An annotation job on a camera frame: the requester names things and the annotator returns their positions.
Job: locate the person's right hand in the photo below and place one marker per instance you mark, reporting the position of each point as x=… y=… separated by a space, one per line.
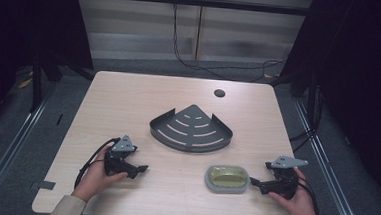
x=295 y=201

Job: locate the black metal stand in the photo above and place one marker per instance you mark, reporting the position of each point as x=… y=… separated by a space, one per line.
x=307 y=94
x=37 y=84

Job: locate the person's left hand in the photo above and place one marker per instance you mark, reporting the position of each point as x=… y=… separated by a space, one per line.
x=96 y=178

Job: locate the dark grey corner shelf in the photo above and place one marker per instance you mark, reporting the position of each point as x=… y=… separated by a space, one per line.
x=191 y=131

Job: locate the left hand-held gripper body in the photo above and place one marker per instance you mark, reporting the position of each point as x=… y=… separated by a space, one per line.
x=119 y=156

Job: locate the black metal frame bar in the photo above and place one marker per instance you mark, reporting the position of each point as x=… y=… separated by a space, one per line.
x=191 y=1

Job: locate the grey tape strip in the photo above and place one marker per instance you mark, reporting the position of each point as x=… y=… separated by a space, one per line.
x=46 y=185

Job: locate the aluminium floor rail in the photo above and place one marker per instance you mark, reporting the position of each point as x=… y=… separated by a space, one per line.
x=329 y=179
x=6 y=159

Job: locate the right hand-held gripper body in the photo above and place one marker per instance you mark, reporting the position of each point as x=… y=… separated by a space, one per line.
x=284 y=180

